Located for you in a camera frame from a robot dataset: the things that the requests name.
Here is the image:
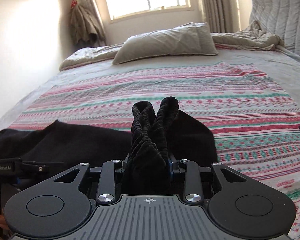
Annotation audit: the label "patterned pink green bedspread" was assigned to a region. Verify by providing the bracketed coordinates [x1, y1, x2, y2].
[11, 61, 300, 239]

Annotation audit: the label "grey bed sheet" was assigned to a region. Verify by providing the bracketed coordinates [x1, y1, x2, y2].
[0, 49, 300, 131]

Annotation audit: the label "grey pillow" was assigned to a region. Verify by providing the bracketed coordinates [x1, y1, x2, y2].
[113, 23, 218, 64]

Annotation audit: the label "grey quilted headboard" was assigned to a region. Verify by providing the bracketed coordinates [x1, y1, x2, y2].
[249, 0, 300, 56]

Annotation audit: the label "person left hand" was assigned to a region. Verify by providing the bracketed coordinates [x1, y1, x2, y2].
[0, 214, 9, 230]

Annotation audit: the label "crumpled grey blanket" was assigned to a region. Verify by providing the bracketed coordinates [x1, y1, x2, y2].
[211, 20, 284, 51]

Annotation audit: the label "grey curtain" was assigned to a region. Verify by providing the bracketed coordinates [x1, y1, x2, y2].
[202, 0, 234, 33]

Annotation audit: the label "black pants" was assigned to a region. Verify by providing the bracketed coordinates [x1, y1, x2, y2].
[0, 97, 217, 194]

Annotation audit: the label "hanging beige clothes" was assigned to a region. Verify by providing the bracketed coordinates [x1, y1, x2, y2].
[69, 0, 106, 48]

